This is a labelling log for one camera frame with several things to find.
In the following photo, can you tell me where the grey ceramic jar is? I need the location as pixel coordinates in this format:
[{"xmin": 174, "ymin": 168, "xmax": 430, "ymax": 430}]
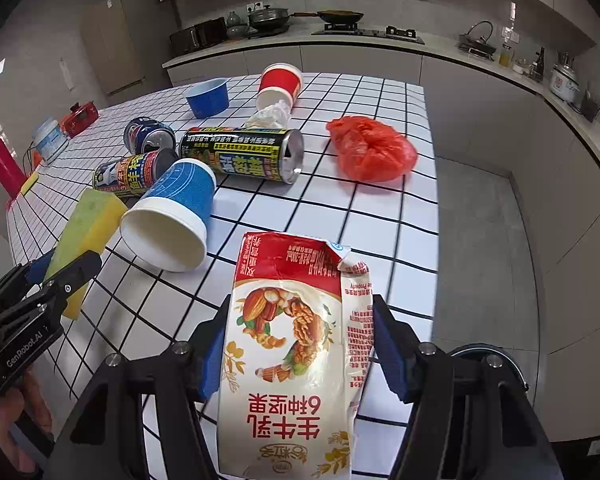
[{"xmin": 226, "ymin": 12, "xmax": 251, "ymax": 41}]

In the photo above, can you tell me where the red blue printed can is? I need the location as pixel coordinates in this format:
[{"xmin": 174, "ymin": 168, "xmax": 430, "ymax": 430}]
[{"xmin": 92, "ymin": 147, "xmax": 180, "ymax": 199}]

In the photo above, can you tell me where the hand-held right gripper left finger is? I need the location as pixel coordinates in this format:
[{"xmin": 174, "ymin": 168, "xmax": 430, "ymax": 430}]
[{"xmin": 42, "ymin": 294, "xmax": 231, "ymax": 480}]

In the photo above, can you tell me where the blue white wipes pack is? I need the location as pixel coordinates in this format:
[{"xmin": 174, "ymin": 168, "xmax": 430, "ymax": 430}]
[{"xmin": 32, "ymin": 118, "xmax": 70, "ymax": 163}]

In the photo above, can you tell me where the blue bowl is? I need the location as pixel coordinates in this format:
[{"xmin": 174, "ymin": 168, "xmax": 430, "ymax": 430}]
[{"xmin": 185, "ymin": 78, "xmax": 229, "ymax": 119}]

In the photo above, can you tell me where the person's left hand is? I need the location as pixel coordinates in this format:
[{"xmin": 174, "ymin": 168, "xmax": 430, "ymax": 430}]
[{"xmin": 0, "ymin": 367, "xmax": 48, "ymax": 480}]

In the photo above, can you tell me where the small red appliance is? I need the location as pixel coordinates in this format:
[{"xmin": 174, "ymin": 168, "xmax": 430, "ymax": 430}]
[{"xmin": 60, "ymin": 101, "xmax": 100, "ymax": 138}]

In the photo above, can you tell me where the blue paper cup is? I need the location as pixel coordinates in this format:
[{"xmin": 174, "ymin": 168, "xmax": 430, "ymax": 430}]
[{"xmin": 119, "ymin": 158, "xmax": 217, "ymax": 273}]

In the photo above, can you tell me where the black frying pan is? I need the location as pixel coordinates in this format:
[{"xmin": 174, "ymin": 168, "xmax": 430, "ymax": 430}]
[{"xmin": 292, "ymin": 9, "xmax": 365, "ymax": 26}]

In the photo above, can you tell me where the blue soda can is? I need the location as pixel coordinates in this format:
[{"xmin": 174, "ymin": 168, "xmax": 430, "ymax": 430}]
[{"xmin": 123, "ymin": 117, "xmax": 177, "ymax": 155}]

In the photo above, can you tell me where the red plastic bag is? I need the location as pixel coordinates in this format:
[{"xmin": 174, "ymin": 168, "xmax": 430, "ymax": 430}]
[{"xmin": 326, "ymin": 115, "xmax": 418, "ymax": 183}]

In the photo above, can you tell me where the black gas stove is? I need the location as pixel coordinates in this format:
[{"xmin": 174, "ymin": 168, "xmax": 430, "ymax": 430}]
[{"xmin": 311, "ymin": 22, "xmax": 426, "ymax": 43}]

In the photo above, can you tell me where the yellow green sponge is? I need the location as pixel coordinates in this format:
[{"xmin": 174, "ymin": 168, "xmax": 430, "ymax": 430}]
[{"xmin": 44, "ymin": 189, "xmax": 129, "ymax": 321}]

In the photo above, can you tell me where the white rice cooker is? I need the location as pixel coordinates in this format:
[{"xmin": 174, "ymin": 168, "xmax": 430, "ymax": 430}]
[{"xmin": 550, "ymin": 51, "xmax": 581, "ymax": 106}]

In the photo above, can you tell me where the red paper cup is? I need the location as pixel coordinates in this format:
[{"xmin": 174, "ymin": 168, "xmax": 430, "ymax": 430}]
[{"xmin": 256, "ymin": 63, "xmax": 304, "ymax": 111}]

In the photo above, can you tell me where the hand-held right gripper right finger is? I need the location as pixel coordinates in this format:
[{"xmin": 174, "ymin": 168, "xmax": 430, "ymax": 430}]
[{"xmin": 371, "ymin": 292, "xmax": 566, "ymax": 480}]

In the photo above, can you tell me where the white checked kitchen island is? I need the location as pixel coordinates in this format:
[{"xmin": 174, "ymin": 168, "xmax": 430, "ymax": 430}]
[{"xmin": 5, "ymin": 72, "xmax": 441, "ymax": 463}]

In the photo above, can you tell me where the beige refrigerator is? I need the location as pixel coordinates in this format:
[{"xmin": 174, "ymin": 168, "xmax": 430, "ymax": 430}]
[{"xmin": 80, "ymin": 0, "xmax": 148, "ymax": 96}]

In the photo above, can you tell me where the grey pot with lid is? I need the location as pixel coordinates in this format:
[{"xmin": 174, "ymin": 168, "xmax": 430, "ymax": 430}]
[{"xmin": 247, "ymin": 4, "xmax": 293, "ymax": 36}]

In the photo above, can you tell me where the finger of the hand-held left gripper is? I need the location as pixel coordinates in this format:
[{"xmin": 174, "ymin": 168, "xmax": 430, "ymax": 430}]
[
  {"xmin": 44, "ymin": 251, "xmax": 103, "ymax": 297},
  {"xmin": 0, "ymin": 249, "xmax": 57, "ymax": 311}
]

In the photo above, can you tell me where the black round trash bin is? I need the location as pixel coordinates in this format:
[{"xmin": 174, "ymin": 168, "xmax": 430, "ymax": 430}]
[{"xmin": 450, "ymin": 342, "xmax": 526, "ymax": 386}]

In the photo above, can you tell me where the red white milk carton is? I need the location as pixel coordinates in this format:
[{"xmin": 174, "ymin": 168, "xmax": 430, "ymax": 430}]
[{"xmin": 216, "ymin": 231, "xmax": 376, "ymax": 480}]

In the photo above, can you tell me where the red thermos jug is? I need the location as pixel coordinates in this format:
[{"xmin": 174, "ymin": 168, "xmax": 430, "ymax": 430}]
[{"xmin": 0, "ymin": 128, "xmax": 27, "ymax": 200}]

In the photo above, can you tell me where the black yellow tall can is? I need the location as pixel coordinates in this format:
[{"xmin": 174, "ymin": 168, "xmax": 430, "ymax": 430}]
[{"xmin": 179, "ymin": 127, "xmax": 305, "ymax": 184}]

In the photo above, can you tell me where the clear plastic wrap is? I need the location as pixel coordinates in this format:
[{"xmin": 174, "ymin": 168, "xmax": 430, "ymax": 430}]
[{"xmin": 245, "ymin": 101, "xmax": 292, "ymax": 131}]

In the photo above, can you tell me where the black microwave oven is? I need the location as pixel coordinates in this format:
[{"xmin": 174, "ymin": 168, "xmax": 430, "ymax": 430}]
[{"xmin": 169, "ymin": 17, "xmax": 228, "ymax": 58}]

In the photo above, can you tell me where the black utensil holder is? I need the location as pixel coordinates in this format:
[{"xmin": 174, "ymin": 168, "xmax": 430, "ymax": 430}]
[{"xmin": 580, "ymin": 92, "xmax": 600, "ymax": 121}]

